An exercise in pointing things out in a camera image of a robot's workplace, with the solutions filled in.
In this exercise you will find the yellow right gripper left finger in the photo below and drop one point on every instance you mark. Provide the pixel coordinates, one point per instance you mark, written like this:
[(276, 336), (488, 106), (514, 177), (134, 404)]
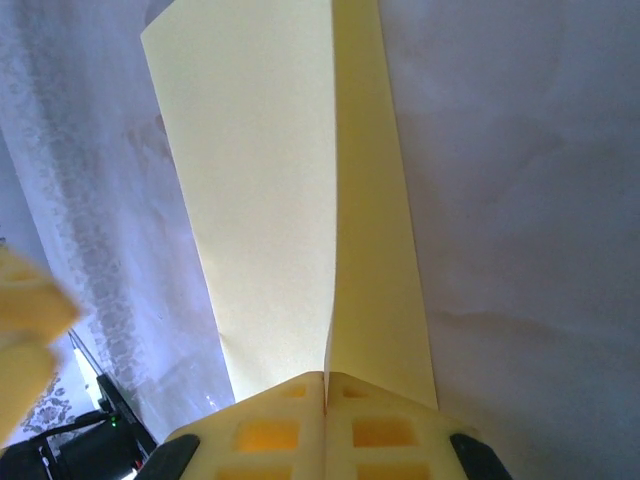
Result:
[(260, 435)]

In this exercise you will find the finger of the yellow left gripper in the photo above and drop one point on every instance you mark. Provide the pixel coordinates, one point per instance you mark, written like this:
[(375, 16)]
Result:
[(35, 305), (22, 380)]

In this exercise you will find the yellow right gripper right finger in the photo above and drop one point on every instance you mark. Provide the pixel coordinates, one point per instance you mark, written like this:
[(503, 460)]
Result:
[(390, 435)]

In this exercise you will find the yellow paper sheet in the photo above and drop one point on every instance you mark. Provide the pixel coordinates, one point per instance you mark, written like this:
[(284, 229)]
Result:
[(260, 175)]

